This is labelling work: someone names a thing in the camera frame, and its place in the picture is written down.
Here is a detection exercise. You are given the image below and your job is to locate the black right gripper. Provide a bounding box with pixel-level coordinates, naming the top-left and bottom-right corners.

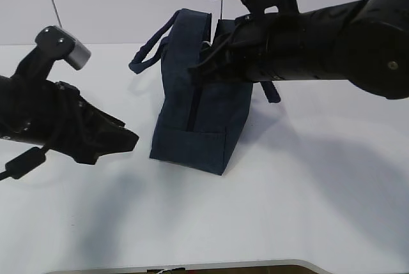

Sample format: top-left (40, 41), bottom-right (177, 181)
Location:
top-left (188, 13), bottom-right (272, 85)

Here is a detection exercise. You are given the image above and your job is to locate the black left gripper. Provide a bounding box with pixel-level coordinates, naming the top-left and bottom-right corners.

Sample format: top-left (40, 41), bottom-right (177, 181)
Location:
top-left (19, 80), bottom-right (139, 165)

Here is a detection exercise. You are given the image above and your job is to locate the navy blue lunch bag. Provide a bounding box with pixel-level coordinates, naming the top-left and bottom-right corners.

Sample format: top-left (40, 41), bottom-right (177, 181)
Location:
top-left (128, 8), bottom-right (281, 176)

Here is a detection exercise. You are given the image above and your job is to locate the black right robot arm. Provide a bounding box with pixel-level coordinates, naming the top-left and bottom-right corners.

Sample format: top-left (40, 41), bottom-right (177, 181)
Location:
top-left (189, 0), bottom-right (408, 103)

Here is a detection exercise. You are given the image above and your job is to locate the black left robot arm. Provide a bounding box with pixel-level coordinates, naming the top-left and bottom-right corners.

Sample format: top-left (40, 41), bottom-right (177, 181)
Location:
top-left (1, 76), bottom-right (139, 165)

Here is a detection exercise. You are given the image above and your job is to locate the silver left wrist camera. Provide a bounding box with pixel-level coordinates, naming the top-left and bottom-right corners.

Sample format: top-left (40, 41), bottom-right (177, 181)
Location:
top-left (12, 26), bottom-right (92, 83)

